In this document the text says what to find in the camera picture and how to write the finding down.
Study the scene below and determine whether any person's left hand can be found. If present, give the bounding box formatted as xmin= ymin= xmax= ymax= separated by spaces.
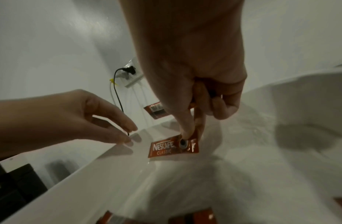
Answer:
xmin=0 ymin=89 xmax=139 ymax=160

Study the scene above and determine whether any white plastic tray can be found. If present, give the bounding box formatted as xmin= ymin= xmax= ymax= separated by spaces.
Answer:
xmin=0 ymin=65 xmax=342 ymax=224

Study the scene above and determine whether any grey wall socket plate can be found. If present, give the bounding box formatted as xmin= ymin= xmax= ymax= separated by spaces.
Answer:
xmin=123 ymin=57 xmax=146 ymax=89

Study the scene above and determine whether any pile of red coffee sachets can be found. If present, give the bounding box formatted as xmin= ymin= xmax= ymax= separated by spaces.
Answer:
xmin=95 ymin=196 xmax=342 ymax=224

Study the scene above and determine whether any person's right hand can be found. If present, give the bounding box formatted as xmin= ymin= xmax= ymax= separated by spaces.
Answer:
xmin=119 ymin=0 xmax=248 ymax=139

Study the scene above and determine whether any black power cable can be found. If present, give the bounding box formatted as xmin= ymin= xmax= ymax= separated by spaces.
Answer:
xmin=112 ymin=68 xmax=131 ymax=136

